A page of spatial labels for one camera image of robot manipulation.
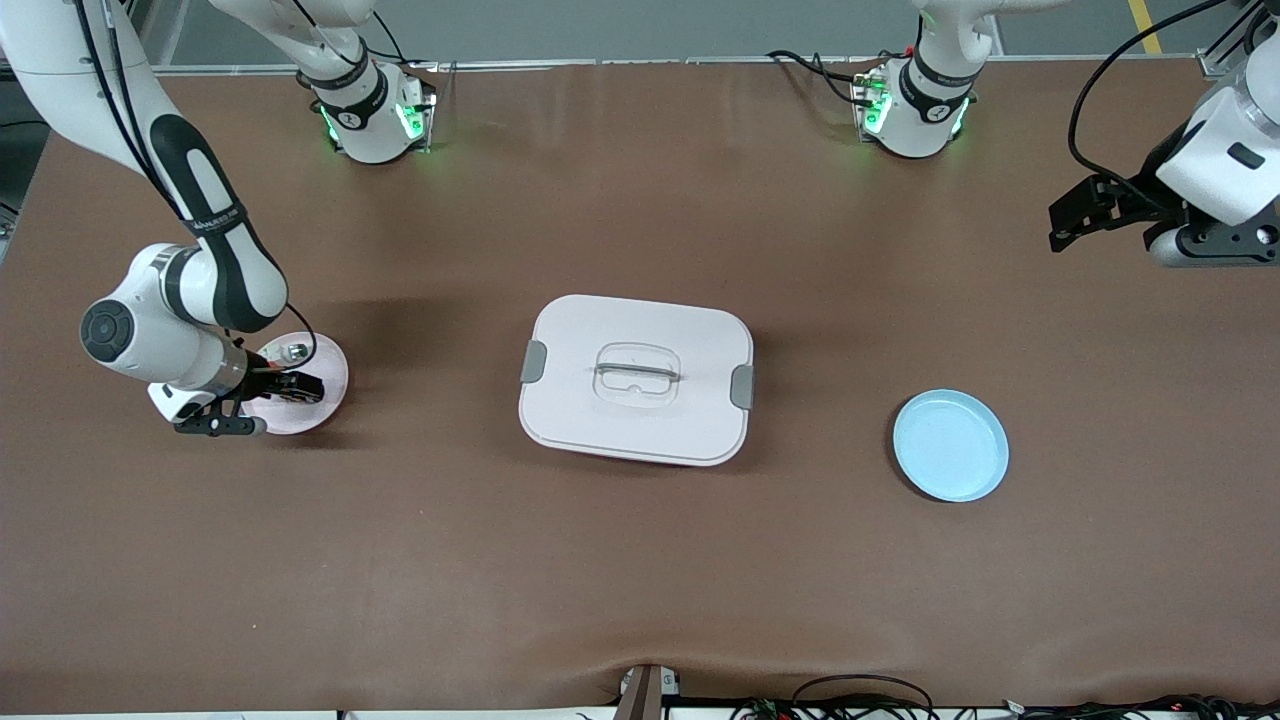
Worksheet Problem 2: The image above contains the white lidded box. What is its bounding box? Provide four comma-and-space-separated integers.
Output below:
518, 294, 756, 468

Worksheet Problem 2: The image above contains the pink round plate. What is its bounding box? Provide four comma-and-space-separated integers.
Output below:
240, 331, 350, 436

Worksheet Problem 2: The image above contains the light blue round plate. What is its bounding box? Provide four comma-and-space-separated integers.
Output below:
892, 389, 1010, 503

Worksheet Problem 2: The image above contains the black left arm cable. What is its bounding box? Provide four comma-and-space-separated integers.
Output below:
1067, 0, 1233, 213

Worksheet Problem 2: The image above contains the aluminium frame profile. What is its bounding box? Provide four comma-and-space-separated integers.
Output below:
1198, 0, 1280, 79

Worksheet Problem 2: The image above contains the black base power cable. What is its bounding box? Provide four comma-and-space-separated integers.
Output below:
766, 48, 883, 103

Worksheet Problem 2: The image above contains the small metal table bracket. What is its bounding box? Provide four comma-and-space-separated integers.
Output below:
615, 664, 682, 720

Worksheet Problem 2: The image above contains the aluminium table edge rail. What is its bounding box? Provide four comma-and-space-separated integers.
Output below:
150, 56, 1206, 75

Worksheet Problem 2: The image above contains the black cable bundle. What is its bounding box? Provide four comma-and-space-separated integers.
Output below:
730, 674, 1280, 720

